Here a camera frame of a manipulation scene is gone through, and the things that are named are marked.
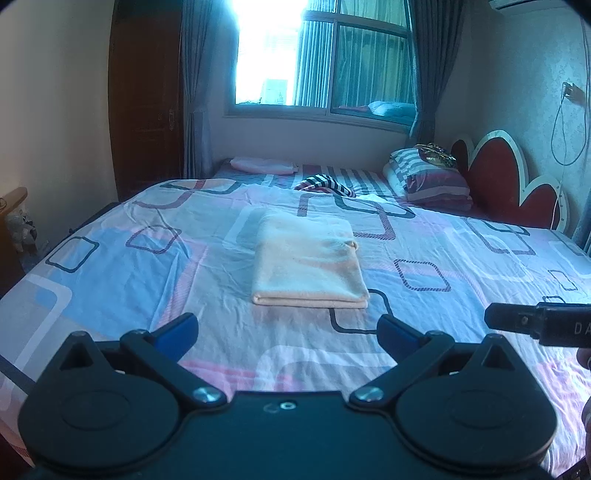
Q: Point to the striped purple mattress sheet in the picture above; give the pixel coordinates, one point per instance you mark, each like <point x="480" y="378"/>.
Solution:
<point x="363" y="182"/>

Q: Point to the right grey curtain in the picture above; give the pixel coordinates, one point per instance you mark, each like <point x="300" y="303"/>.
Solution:
<point x="436" y="28"/>

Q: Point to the grey curtain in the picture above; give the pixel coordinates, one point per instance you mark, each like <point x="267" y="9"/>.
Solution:
<point x="196" y="41"/>
<point x="436" y="28"/>

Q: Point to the window with frame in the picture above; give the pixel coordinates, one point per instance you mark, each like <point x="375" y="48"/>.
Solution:
<point x="322" y="60"/>

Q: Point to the striped folded pillow stack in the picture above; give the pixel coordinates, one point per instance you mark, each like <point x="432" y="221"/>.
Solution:
<point x="427" y="186"/>

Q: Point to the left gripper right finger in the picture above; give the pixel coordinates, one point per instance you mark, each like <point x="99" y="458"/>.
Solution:
<point x="417" y="356"/>

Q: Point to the cream knit sweater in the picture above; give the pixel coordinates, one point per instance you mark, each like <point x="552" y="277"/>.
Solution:
<point x="307" y="262"/>

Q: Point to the gold shiny bag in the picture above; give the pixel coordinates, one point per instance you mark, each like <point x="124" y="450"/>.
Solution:
<point x="436" y="155"/>

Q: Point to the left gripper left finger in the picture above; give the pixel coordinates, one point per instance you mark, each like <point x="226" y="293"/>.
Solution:
<point x="155" y="355"/>

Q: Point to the dark wooden wardrobe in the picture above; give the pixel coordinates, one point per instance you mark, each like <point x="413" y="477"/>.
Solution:
<point x="144" y="94"/>

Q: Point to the red white heart headboard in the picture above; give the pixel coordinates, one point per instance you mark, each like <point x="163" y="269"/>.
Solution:
<point x="502" y="188"/>

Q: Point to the wall charger plug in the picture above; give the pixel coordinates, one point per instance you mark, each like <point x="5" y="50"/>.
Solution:
<point x="573" y="93"/>

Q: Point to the left grey curtain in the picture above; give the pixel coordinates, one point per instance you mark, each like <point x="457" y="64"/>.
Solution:
<point x="196" y="41"/>

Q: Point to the wooden bedside furniture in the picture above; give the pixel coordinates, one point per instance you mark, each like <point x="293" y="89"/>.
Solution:
<point x="14" y="232"/>

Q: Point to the striped red black garment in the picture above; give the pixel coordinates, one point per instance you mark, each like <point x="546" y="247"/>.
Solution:
<point x="321" y="183"/>

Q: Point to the patterned pink blue bedsheet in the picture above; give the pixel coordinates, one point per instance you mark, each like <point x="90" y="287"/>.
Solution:
<point x="188" y="246"/>

